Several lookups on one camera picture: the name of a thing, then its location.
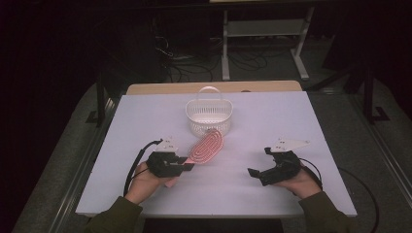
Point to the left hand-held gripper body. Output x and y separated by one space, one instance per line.
162 166

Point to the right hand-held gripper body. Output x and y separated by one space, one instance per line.
281 166

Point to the pink hairbrush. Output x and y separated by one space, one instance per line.
207 147

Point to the white perforated plastic basket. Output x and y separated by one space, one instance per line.
207 111

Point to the person's right hand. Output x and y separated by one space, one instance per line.
301 184

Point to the person's left hand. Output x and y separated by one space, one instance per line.
142 186

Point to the wooden table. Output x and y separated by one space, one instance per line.
181 88

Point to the black metal stand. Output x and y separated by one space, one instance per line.
368 97
101 103

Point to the aluminium frame rail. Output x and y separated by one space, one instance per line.
385 152
82 168

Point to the white metal desk frame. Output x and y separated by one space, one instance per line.
265 28

